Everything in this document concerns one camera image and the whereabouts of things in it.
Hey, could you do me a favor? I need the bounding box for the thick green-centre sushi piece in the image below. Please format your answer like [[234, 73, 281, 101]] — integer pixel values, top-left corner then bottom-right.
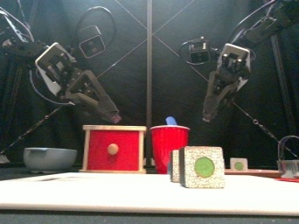
[[178, 146, 226, 189]]

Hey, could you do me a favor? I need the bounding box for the small green-centre sushi piece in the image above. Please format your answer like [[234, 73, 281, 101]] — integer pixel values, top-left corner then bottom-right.
[[228, 157, 248, 172]]

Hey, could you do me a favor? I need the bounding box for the thin green-centre sushi slice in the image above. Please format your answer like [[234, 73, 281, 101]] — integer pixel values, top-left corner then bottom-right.
[[169, 149, 181, 184]]

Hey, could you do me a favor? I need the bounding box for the pink rectangular plate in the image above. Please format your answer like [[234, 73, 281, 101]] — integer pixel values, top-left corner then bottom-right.
[[224, 168, 283, 179]]

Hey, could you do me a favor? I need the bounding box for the white cutting board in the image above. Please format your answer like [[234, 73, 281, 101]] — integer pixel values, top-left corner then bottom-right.
[[0, 171, 299, 217]]

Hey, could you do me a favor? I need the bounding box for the red toy knife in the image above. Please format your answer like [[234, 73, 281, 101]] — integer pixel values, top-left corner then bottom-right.
[[273, 177, 299, 184]]

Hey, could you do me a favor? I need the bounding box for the red wooden knob box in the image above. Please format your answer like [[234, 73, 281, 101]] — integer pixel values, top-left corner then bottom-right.
[[80, 124, 146, 174]]

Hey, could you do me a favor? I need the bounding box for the blue toy block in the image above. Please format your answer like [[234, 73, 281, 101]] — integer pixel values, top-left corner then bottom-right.
[[164, 115, 180, 127]]

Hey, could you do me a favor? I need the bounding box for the red plastic cup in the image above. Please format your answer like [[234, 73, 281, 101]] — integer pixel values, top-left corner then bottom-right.
[[149, 124, 192, 175]]

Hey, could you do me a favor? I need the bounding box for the grey bowl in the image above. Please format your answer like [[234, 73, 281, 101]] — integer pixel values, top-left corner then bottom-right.
[[22, 147, 78, 173]]

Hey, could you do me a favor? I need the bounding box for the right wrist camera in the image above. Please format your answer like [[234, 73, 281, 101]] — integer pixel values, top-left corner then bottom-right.
[[188, 38, 213, 65]]

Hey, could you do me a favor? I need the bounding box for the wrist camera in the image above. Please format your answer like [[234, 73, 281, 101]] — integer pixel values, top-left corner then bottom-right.
[[77, 25, 108, 60], [188, 38, 213, 65]]

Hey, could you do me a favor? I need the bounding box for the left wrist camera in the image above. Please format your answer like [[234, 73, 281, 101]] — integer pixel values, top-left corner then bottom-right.
[[77, 25, 108, 60]]

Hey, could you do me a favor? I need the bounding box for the black camera cable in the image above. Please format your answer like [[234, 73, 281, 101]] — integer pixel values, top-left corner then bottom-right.
[[72, 5, 117, 49], [178, 38, 196, 66]]

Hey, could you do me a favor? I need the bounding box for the diagonal brace cable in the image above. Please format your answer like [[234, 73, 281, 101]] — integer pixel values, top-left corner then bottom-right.
[[0, 105, 62, 156], [232, 101, 299, 160]]

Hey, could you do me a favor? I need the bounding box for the vertical metal frame pole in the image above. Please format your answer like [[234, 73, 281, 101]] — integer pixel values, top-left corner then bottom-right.
[[144, 0, 154, 167]]

